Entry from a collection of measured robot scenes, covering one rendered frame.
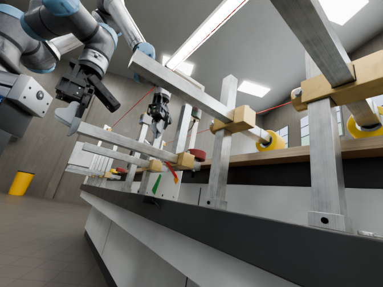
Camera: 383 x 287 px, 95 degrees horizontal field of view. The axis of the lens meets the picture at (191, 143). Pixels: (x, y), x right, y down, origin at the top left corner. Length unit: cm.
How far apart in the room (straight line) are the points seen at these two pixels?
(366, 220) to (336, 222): 22
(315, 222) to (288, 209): 27
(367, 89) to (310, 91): 8
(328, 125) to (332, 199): 12
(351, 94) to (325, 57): 10
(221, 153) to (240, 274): 27
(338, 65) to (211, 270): 47
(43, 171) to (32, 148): 101
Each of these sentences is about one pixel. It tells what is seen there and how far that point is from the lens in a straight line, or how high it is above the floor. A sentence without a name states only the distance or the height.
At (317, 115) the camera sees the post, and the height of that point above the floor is 89.
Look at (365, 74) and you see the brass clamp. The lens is 40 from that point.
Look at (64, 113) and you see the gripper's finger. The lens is 57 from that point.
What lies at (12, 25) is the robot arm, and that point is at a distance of 98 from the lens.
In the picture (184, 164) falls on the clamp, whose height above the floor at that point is 82.
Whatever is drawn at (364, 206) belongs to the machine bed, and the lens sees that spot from 56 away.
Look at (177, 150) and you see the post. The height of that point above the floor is 89.
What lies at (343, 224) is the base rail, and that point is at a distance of 33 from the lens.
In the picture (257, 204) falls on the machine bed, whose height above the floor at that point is 74.
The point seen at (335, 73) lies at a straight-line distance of 37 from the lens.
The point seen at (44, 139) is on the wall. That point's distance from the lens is 903.
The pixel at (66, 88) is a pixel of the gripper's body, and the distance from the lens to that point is 58.
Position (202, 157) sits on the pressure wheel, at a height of 88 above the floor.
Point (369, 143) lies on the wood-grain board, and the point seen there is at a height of 88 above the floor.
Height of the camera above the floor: 70
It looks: 19 degrees up
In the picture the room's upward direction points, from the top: 10 degrees clockwise
